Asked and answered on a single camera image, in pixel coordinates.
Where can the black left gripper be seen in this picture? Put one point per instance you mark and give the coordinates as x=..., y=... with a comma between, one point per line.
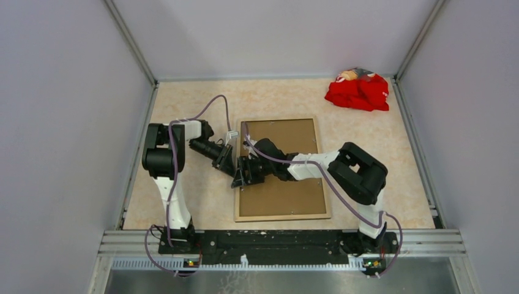
x=225, y=163

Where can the red crumpled cloth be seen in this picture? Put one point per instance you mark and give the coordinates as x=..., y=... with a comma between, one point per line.
x=359, y=89

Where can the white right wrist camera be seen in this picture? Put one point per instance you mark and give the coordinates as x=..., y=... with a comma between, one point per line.
x=248, y=144

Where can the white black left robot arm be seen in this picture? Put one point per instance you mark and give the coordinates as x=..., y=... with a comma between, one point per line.
x=164, y=159

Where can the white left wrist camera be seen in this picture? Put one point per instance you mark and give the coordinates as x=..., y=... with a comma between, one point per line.
x=231, y=137

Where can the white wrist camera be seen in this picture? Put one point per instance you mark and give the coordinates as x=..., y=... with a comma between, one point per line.
x=248, y=144
x=231, y=137

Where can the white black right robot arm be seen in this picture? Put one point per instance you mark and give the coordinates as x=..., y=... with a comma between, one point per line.
x=354, y=176

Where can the aluminium front rail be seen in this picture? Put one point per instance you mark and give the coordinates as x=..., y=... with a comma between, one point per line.
x=138, y=250

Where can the wooden picture frame with glass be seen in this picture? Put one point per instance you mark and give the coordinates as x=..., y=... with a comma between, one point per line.
x=282, y=170

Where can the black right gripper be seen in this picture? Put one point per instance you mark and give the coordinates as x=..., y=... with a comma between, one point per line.
x=251, y=179

